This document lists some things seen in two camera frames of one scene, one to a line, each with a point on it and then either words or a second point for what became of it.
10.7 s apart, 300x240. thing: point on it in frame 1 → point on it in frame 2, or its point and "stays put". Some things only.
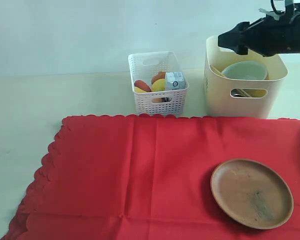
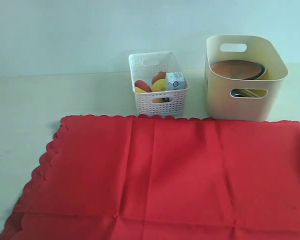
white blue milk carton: [175, 81] stays put
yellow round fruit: [158, 85] stays put
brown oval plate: [252, 194] → [238, 69]
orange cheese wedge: [138, 90] stays put
